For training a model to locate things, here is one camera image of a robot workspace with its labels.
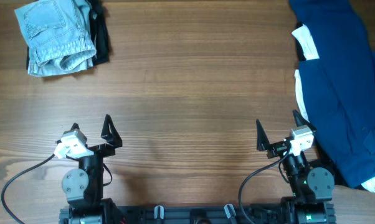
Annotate black folded garment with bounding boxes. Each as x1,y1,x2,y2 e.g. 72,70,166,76
26,0,110,70

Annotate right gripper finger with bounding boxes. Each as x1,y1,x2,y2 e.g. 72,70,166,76
292,110,316,131
256,119,270,151

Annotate black cable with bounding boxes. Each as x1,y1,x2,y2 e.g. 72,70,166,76
238,146,293,224
1,153,56,224

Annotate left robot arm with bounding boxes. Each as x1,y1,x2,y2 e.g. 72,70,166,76
54,115,126,224

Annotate light blue folded jeans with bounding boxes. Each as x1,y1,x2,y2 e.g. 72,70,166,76
14,0,97,78

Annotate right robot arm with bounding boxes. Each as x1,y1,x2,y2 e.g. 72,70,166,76
250,110,336,224

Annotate blue shirt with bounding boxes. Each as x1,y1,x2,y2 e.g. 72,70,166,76
290,0,375,188

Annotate left black cable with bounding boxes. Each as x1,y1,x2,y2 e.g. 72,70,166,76
1,153,56,224

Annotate white shirt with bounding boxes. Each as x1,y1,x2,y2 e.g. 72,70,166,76
292,22,375,193

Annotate right black cable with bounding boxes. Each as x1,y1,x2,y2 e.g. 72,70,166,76
238,146,293,224

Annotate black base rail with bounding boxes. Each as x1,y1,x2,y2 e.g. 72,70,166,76
59,203,336,224

